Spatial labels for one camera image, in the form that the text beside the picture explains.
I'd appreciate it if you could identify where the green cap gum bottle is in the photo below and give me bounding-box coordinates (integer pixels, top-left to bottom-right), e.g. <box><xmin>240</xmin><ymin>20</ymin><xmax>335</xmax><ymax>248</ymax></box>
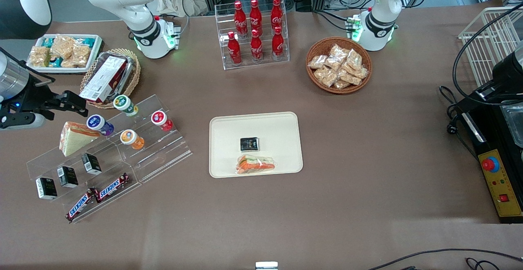
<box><xmin>113</xmin><ymin>95</ymin><xmax>139</xmax><ymax>118</ymax></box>

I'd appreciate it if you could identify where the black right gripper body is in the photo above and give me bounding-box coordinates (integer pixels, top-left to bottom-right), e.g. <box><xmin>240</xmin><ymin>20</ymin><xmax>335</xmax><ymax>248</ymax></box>
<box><xmin>0</xmin><ymin>78</ymin><xmax>63</xmax><ymax>120</ymax></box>

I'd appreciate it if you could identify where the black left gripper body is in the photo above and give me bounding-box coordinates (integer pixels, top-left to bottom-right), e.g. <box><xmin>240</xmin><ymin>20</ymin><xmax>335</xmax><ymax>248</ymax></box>
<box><xmin>492</xmin><ymin>49</ymin><xmax>523</xmax><ymax>96</ymax></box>

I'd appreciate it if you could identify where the Snickers chocolate bar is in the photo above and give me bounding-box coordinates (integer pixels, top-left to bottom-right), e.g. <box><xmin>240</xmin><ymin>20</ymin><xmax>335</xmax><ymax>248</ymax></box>
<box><xmin>65</xmin><ymin>187</ymin><xmax>99</xmax><ymax>223</ymax></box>
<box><xmin>95</xmin><ymin>173</ymin><xmax>130</xmax><ymax>203</ymax></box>

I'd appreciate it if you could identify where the black machine with yellow panel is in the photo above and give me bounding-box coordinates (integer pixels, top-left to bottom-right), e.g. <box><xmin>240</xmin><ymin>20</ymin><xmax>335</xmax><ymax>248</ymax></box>
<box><xmin>455</xmin><ymin>100</ymin><xmax>523</xmax><ymax>225</ymax></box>

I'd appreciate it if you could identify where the rice cracker snack packet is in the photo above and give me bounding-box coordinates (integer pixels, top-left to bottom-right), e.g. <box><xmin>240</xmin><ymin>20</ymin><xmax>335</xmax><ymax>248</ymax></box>
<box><xmin>61</xmin><ymin>44</ymin><xmax>92</xmax><ymax>68</ymax></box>
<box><xmin>51</xmin><ymin>36</ymin><xmax>76</xmax><ymax>58</ymax></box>
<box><xmin>29</xmin><ymin>46</ymin><xmax>51</xmax><ymax>67</ymax></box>

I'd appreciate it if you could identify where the clear plastic food container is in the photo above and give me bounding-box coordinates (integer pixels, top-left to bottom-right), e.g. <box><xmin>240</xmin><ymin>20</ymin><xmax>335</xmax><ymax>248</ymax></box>
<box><xmin>88</xmin><ymin>51</ymin><xmax>136</xmax><ymax>99</ymax></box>

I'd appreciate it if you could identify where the black left arm base cable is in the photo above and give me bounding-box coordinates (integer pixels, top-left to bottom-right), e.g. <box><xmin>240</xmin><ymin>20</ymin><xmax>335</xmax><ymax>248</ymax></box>
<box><xmin>312</xmin><ymin>9</ymin><xmax>353</xmax><ymax>32</ymax></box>

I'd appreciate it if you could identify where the red Coca-Cola bottle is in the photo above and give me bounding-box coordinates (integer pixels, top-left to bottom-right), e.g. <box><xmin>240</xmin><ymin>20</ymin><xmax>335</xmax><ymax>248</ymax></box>
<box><xmin>271</xmin><ymin>27</ymin><xmax>285</xmax><ymax>59</ymax></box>
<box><xmin>270</xmin><ymin>0</ymin><xmax>284</xmax><ymax>33</ymax></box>
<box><xmin>250</xmin><ymin>29</ymin><xmax>264</xmax><ymax>62</ymax></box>
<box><xmin>249</xmin><ymin>0</ymin><xmax>263</xmax><ymax>37</ymax></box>
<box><xmin>227</xmin><ymin>32</ymin><xmax>242</xmax><ymax>65</ymax></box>
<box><xmin>234</xmin><ymin>1</ymin><xmax>248</xmax><ymax>38</ymax></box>

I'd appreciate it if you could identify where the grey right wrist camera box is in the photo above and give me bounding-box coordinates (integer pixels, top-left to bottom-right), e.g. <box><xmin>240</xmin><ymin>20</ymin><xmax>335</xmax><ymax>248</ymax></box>
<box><xmin>0</xmin><ymin>113</ymin><xmax>45</xmax><ymax>130</ymax></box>

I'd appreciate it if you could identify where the black power cable with plug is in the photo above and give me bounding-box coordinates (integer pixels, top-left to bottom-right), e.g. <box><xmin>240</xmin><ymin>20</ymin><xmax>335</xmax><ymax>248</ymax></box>
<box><xmin>439</xmin><ymin>85</ymin><xmax>485</xmax><ymax>161</ymax></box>

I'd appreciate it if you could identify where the oval light wicker basket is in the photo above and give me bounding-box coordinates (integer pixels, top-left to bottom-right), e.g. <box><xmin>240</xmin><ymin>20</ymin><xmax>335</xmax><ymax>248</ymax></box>
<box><xmin>80</xmin><ymin>49</ymin><xmax>142</xmax><ymax>109</ymax></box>

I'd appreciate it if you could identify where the black looping arm cable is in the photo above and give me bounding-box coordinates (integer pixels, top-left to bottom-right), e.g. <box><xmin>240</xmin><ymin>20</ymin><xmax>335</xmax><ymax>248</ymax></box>
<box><xmin>452</xmin><ymin>2</ymin><xmax>523</xmax><ymax>106</ymax></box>

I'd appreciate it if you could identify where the wrapped orange green sandwich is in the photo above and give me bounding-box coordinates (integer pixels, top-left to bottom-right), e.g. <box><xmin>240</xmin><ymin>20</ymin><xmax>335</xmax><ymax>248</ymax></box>
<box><xmin>236</xmin><ymin>154</ymin><xmax>277</xmax><ymax>176</ymax></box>

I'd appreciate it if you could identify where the small black gum box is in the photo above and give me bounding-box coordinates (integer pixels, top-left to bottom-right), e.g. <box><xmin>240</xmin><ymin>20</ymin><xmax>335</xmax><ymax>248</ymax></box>
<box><xmin>36</xmin><ymin>177</ymin><xmax>58</xmax><ymax>200</ymax></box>
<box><xmin>240</xmin><ymin>137</ymin><xmax>260</xmax><ymax>152</ymax></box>
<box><xmin>81</xmin><ymin>153</ymin><xmax>103</xmax><ymax>176</ymax></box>
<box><xmin>57</xmin><ymin>166</ymin><xmax>79</xmax><ymax>188</ymax></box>

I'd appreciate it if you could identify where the clear acrylic bottle rack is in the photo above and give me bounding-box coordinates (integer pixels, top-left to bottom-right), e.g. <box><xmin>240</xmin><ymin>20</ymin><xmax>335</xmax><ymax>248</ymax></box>
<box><xmin>215</xmin><ymin>0</ymin><xmax>291</xmax><ymax>71</ymax></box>

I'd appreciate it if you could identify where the white triangle sandwich pack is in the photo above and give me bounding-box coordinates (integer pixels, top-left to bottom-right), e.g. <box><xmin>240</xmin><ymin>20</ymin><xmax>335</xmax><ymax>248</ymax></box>
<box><xmin>59</xmin><ymin>122</ymin><xmax>102</xmax><ymax>157</ymax></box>

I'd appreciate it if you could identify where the white rectangular snack tray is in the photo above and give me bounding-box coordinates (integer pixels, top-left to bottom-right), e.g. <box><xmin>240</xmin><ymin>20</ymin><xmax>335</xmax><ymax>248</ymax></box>
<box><xmin>26</xmin><ymin>34</ymin><xmax>104</xmax><ymax>74</ymax></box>

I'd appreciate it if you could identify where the cream plastic tray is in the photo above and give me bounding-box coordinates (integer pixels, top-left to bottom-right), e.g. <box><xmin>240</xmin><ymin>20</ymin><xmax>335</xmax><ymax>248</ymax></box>
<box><xmin>209</xmin><ymin>112</ymin><xmax>304</xmax><ymax>179</ymax></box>

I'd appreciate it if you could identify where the round brown wicker basket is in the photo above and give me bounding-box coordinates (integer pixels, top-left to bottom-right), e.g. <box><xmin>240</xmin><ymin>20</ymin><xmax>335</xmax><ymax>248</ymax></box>
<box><xmin>306</xmin><ymin>37</ymin><xmax>373</xmax><ymax>95</ymax></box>

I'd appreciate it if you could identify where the clear acrylic stepped stand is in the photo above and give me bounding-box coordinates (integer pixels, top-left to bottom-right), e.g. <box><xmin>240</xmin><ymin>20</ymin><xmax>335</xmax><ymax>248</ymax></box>
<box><xmin>26</xmin><ymin>94</ymin><xmax>193</xmax><ymax>224</ymax></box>

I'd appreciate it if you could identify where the red gum bottle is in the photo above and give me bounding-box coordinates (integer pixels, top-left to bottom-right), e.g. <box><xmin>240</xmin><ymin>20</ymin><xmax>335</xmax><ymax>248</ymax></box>
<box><xmin>151</xmin><ymin>110</ymin><xmax>174</xmax><ymax>132</ymax></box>

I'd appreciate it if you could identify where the orange gum bottle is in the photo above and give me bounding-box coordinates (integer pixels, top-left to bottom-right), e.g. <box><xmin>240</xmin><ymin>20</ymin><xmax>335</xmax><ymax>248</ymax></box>
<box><xmin>120</xmin><ymin>129</ymin><xmax>145</xmax><ymax>150</ymax></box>

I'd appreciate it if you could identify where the purple gum bottle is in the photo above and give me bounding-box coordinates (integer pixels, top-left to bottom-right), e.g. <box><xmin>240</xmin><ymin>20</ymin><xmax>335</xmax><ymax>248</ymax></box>
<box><xmin>86</xmin><ymin>114</ymin><xmax>115</xmax><ymax>136</ymax></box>

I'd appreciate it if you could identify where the white wire basket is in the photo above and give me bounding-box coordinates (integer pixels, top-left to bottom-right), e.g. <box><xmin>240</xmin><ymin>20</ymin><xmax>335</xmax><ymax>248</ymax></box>
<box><xmin>458</xmin><ymin>7</ymin><xmax>523</xmax><ymax>87</ymax></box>

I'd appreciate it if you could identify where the long black floor cable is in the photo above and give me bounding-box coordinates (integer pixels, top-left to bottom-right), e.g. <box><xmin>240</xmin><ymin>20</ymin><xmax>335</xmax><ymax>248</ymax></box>
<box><xmin>367</xmin><ymin>248</ymin><xmax>523</xmax><ymax>270</ymax></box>

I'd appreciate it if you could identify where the red and white cardboard box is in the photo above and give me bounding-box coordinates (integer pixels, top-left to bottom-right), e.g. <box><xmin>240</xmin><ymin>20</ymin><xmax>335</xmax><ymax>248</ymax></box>
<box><xmin>79</xmin><ymin>56</ymin><xmax>127</xmax><ymax>103</ymax></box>

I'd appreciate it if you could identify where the curled black cable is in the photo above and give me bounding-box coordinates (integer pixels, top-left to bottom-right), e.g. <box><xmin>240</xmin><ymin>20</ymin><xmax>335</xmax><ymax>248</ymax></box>
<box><xmin>465</xmin><ymin>257</ymin><xmax>502</xmax><ymax>270</ymax></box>

